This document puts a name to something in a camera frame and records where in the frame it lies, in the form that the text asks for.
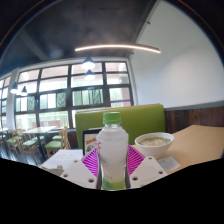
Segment small white paper card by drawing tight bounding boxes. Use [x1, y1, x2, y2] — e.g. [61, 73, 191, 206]
[157, 155, 182, 173]

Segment light wooden dining table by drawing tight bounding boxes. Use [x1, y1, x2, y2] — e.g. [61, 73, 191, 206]
[23, 125, 58, 161]

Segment white ceramic bowl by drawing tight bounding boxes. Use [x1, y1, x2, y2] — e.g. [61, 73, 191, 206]
[134, 132, 175, 159]

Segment green-capped white drink bottle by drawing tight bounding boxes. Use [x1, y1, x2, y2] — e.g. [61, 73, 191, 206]
[96, 111, 130, 191]

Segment white paper sheet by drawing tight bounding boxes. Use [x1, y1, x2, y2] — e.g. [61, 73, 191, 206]
[41, 148, 84, 171]

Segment dark pendant lamps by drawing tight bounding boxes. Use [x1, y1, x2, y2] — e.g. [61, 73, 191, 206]
[9, 56, 97, 97]

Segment green upholstered bench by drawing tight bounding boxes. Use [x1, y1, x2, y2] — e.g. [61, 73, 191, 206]
[74, 103, 167, 149]

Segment curved linear ceiling light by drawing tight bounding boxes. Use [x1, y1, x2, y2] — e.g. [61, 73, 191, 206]
[74, 43, 162, 54]

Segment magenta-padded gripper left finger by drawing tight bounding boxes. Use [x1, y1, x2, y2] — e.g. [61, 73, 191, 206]
[60, 146, 103, 190]

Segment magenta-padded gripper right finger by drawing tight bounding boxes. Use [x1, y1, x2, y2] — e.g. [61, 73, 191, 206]
[124, 144, 168, 190]

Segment wooden chairs with green seats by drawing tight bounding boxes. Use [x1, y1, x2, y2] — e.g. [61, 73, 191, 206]
[0, 126, 73, 164]

